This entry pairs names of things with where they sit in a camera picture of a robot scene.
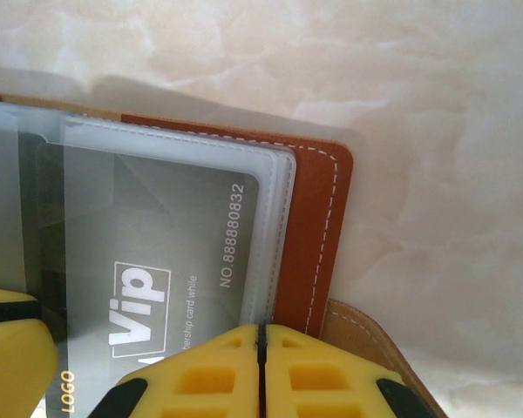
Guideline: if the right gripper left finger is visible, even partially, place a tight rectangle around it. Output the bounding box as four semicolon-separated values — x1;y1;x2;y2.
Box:
86;324;262;418

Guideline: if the dark VIP card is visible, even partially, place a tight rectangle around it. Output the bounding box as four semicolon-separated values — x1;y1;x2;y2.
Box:
19;130;262;418

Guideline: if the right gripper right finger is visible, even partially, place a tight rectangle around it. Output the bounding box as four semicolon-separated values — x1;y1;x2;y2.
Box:
263;325;428;418

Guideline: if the brown leather card holder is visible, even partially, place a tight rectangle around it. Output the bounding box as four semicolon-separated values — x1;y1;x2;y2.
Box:
0;89;432;418

